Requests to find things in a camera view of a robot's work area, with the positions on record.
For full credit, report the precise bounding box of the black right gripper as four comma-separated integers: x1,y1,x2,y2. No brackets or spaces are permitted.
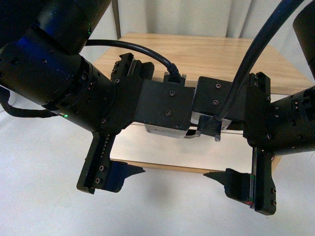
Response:
203,72,277,215

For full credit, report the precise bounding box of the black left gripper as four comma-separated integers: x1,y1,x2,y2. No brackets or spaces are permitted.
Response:
76,60,155,194

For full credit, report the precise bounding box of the white lower drawer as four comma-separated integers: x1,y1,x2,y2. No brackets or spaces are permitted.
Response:
110,123,252,173

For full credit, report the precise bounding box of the white drawer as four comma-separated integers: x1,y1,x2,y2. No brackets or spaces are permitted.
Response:
110,123,252,173
127,121,244,135

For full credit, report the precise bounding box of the white upper drawer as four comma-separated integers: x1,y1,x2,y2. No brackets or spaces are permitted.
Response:
127,121,244,135

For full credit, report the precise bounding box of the wooden drawer cabinet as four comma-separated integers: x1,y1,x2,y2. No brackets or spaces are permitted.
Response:
94,32,315,176

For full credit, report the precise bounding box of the grey curtain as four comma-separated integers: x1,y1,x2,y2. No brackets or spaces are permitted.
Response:
98,0,306,41

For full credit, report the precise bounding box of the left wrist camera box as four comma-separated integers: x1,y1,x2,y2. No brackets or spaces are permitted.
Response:
134,80,195,138

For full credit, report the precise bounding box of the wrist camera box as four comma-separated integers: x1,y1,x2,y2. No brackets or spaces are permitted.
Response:
134,80,195,138
190,76,247,142

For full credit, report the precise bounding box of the black upper drawer handle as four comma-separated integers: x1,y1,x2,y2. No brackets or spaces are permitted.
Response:
184,129,201,139

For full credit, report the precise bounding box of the black left camera cable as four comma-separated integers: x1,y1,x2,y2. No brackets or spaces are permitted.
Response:
85,39,187,83

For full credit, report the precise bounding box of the black camera cable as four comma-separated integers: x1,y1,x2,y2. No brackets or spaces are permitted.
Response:
85,39,187,83
208,0,310,128

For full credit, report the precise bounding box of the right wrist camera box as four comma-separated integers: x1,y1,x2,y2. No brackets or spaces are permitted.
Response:
190,76,247,142

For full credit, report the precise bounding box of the black right camera cable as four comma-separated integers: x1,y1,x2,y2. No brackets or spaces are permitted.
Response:
208,0,310,128

